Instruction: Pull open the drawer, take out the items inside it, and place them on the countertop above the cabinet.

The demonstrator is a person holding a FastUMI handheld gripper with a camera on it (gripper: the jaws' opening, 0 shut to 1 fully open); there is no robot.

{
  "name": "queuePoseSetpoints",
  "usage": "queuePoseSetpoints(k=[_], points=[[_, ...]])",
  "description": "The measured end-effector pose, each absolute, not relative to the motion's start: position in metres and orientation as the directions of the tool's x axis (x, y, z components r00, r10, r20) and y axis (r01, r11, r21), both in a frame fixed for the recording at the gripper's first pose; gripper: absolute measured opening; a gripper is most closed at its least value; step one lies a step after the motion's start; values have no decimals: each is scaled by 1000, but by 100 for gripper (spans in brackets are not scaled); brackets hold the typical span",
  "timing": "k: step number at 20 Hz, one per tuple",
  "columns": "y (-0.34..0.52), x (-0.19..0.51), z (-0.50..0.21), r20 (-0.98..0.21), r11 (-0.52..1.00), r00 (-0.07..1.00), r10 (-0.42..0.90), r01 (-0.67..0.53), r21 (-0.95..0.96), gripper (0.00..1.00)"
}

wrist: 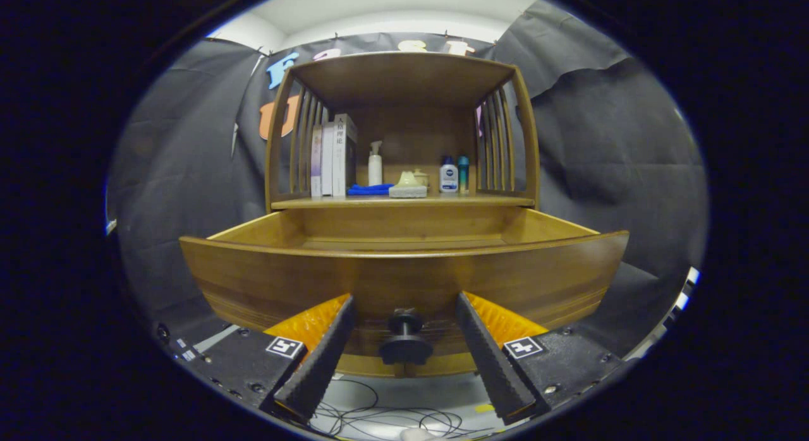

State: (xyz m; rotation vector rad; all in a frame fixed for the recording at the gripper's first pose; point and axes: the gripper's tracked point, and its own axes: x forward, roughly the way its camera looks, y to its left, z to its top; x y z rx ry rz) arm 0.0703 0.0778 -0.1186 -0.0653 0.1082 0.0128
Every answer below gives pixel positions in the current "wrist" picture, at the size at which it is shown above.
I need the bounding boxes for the wooden cabinet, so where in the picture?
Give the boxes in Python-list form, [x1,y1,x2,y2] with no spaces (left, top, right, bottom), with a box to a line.
[264,51,541,378]

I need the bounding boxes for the pale translucent container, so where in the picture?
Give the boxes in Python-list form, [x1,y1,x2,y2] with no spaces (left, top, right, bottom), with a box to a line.
[388,171,429,199]

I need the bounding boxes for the wooden drawer with black knob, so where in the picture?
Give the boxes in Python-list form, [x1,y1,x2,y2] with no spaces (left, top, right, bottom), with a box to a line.
[179,207,631,366]

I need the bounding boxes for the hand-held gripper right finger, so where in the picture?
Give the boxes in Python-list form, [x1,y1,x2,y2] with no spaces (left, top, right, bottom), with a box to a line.
[455,291,623,426]

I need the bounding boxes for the white pump bottle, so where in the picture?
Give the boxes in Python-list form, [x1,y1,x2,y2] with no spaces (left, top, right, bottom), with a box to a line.
[368,140,384,186]

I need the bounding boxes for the white lotion bottle blue cap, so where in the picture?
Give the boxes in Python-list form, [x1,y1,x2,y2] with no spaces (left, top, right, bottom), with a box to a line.
[439,155,459,194]

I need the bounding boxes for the pale purple book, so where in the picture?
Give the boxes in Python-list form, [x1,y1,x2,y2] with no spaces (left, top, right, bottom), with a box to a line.
[310,125,324,198]

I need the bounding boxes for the wooden countertop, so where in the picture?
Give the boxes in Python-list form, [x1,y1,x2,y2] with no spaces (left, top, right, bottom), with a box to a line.
[271,195,536,210]

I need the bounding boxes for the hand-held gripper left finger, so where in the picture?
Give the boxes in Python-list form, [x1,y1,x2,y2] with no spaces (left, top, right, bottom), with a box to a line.
[190,294,356,423]

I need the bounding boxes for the white book with portrait cover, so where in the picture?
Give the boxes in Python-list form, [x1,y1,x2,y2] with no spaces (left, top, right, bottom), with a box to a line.
[332,114,358,197]

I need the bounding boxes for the wooden cabinet door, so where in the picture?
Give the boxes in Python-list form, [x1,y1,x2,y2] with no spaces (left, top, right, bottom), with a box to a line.
[338,356,403,378]
[403,356,478,377]

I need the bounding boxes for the black floor cables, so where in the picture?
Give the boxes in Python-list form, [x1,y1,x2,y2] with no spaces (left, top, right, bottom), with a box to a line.
[310,378,500,438]

